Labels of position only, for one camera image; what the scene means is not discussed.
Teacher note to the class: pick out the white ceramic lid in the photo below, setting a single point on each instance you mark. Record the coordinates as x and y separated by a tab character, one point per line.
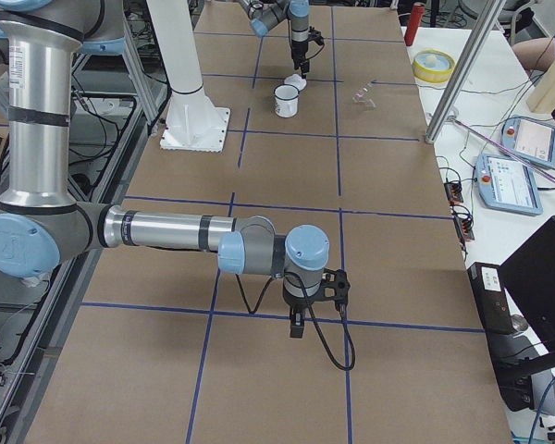
296	81

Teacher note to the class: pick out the clear plastic funnel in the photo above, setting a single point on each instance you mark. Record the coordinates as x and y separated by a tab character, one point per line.
364	96

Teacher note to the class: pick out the white enamel mug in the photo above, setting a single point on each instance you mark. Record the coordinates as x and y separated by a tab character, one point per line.
286	100

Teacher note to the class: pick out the red cardboard tube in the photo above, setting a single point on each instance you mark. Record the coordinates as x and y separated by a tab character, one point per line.
417	12

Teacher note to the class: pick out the yellow tape roll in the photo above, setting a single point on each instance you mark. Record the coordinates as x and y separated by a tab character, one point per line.
433	66

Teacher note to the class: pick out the black computer box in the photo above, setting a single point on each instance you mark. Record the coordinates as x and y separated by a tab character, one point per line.
490	298

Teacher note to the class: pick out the near teach pendant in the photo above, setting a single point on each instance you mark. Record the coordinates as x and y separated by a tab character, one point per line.
507	185

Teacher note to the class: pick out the teach pendant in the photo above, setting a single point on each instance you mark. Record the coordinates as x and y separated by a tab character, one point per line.
507	185
531	139

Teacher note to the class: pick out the black monitor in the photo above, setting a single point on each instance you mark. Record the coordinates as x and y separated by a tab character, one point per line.
529	277

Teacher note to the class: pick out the far teach pendant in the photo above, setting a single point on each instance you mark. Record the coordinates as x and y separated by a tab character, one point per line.
531	139

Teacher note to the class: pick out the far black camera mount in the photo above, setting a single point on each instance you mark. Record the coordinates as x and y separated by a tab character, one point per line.
315	36

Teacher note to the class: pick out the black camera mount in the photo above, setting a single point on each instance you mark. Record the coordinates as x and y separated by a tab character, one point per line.
334	287
315	36

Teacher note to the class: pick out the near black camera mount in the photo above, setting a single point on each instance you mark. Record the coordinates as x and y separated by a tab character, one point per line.
334	287

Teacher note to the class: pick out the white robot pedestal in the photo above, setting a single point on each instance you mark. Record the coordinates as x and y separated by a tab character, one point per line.
193	123

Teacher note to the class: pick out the aluminium frame post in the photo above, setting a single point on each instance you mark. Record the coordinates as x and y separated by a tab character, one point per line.
476	40

